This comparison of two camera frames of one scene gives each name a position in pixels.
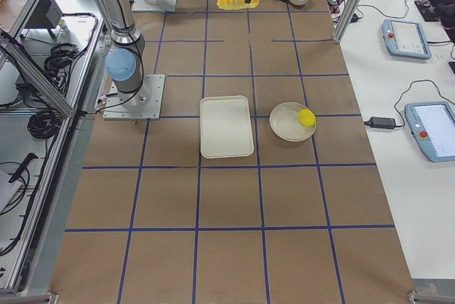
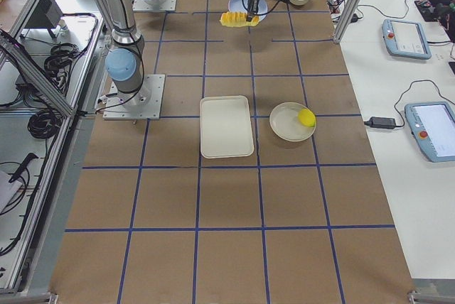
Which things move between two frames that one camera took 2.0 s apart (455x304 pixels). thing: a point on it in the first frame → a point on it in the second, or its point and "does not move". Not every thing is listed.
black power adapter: (381, 122) does not move
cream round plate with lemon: (284, 123) does not move
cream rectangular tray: (226, 128) does not move
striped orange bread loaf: (236, 1) → (237, 20)
